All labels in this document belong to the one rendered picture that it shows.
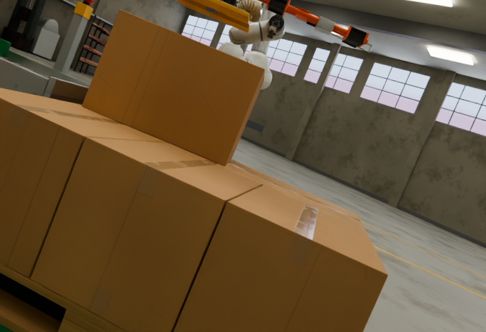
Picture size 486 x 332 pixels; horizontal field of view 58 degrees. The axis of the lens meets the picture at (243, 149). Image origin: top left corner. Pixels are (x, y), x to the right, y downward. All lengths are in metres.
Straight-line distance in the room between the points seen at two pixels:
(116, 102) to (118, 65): 0.14
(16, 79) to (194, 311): 1.15
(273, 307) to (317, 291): 0.11
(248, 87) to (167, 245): 0.78
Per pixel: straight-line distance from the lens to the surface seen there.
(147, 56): 1.74
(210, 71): 1.69
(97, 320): 1.22
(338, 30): 1.90
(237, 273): 1.07
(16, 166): 1.28
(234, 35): 2.32
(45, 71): 2.62
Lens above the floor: 0.73
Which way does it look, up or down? 4 degrees down
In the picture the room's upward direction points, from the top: 23 degrees clockwise
